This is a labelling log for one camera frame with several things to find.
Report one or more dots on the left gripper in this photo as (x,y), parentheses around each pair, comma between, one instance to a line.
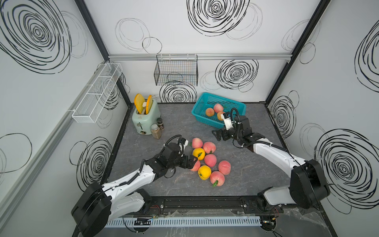
(190,164)

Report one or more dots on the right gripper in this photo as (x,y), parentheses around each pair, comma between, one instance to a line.
(218,135)

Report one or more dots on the pink peach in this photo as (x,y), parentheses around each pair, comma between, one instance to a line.
(224,167)
(210,160)
(217,179)
(196,166)
(218,107)
(197,143)
(209,147)

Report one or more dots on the orange peach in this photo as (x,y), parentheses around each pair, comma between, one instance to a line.
(210,112)
(220,115)

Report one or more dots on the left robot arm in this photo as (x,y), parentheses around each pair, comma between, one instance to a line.
(100,204)

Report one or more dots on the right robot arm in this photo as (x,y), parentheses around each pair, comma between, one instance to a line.
(308,185)

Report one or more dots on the teal plastic basket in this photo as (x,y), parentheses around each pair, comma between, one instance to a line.
(208,107)

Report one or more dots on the upper yellow pepper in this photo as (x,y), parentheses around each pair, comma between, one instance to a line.
(199,153)

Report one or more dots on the yellow pepper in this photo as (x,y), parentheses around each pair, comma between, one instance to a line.
(199,153)
(204,172)

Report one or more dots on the lower yellow pepper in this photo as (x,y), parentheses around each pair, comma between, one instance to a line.
(204,172)

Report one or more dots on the silver cap spice jar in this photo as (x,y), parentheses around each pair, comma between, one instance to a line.
(156,131)

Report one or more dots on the black cap spice bottle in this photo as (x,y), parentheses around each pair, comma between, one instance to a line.
(160,123)

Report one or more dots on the mint green toaster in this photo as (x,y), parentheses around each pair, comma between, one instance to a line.
(143,122)

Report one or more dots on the right yellow toast slice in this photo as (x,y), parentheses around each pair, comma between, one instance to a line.
(149,104)

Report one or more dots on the yellow toast slice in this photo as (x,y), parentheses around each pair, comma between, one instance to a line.
(149,104)
(140,103)

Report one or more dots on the left yellow toast slice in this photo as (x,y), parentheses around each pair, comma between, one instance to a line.
(140,103)

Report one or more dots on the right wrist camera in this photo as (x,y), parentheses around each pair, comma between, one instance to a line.
(228,123)

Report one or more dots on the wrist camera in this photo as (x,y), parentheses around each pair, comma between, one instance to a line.
(183,143)
(228,123)

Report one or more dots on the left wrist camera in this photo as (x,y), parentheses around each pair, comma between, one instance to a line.
(183,143)

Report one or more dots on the black wire wall basket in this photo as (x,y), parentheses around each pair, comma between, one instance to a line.
(182,68)

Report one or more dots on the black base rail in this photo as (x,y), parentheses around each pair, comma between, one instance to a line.
(245,204)

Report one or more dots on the white slotted cable duct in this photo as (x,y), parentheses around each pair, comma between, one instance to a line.
(218,221)

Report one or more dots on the white wire wall shelf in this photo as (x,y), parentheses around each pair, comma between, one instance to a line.
(101,95)

